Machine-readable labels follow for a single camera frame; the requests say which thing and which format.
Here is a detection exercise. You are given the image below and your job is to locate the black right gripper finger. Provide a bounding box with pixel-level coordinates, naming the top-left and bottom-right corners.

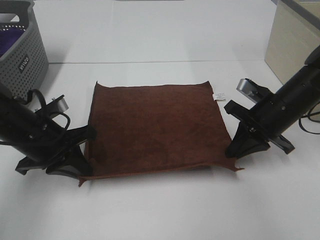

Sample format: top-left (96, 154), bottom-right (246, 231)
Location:
top-left (225, 122), bottom-right (250, 158)
top-left (237, 138), bottom-right (270, 158)

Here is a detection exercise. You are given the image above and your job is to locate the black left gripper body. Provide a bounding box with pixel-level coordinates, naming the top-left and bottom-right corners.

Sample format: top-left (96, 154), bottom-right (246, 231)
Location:
top-left (15, 125), bottom-right (97, 175)

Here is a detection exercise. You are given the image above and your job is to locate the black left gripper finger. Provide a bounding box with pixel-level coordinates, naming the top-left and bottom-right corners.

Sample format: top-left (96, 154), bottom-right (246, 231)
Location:
top-left (45, 165), bottom-right (78, 178)
top-left (66, 145), bottom-right (93, 176)

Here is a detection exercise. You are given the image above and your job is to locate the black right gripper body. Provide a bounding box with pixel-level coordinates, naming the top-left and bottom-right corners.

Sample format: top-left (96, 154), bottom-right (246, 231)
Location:
top-left (224, 100), bottom-right (295, 154)

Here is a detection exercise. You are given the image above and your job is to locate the brown towel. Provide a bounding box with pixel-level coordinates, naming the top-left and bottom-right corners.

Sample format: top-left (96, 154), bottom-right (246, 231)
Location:
top-left (79, 82), bottom-right (238, 183)

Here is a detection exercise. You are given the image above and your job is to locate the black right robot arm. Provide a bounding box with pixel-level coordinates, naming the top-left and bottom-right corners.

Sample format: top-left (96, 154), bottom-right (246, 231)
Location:
top-left (224, 47), bottom-right (320, 159)

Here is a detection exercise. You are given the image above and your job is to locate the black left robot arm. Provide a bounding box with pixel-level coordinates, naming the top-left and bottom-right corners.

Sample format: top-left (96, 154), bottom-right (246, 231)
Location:
top-left (0, 89), bottom-right (97, 179)

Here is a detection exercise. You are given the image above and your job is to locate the grey perforated laundry basket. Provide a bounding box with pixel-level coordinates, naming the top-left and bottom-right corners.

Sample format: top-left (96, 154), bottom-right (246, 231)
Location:
top-left (0, 0), bottom-right (49, 105)

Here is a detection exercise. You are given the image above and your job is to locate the beige storage bin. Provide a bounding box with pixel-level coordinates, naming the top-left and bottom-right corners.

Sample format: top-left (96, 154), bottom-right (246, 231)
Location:
top-left (264, 0), bottom-right (320, 84)

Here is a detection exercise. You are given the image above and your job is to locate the purple cloth in basket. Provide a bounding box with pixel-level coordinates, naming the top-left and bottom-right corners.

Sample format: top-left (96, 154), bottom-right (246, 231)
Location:
top-left (0, 28), bottom-right (24, 57)

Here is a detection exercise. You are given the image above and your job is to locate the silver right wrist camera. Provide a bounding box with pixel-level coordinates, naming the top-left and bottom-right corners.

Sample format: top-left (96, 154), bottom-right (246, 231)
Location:
top-left (236, 78), bottom-right (271, 104)

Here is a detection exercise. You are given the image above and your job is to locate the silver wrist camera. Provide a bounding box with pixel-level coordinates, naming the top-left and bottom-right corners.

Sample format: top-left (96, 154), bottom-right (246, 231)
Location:
top-left (236, 78), bottom-right (271, 104)
top-left (47, 95), bottom-right (69, 113)

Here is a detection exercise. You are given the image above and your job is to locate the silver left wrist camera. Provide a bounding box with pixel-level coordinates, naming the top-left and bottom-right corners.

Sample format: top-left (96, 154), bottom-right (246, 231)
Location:
top-left (47, 95), bottom-right (69, 113)

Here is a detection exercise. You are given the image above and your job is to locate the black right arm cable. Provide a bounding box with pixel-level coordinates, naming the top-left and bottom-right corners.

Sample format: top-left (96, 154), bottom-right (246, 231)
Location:
top-left (298, 104), bottom-right (320, 135)

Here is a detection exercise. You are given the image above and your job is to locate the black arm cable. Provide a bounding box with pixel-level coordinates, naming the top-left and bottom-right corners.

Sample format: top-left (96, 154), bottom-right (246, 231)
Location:
top-left (298, 104), bottom-right (320, 135)
top-left (24, 89), bottom-right (72, 131)

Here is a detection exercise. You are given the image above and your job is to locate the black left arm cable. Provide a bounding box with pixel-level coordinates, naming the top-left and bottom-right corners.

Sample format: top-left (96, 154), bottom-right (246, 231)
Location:
top-left (24, 89), bottom-right (72, 131)

